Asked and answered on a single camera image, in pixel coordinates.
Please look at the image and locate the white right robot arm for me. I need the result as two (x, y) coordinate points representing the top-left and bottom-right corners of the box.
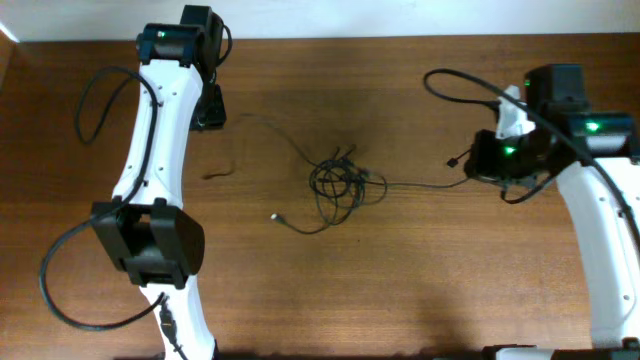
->
(464, 64), (639, 359)

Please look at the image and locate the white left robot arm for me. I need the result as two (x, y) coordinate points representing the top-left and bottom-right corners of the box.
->
(91, 5), (226, 359)

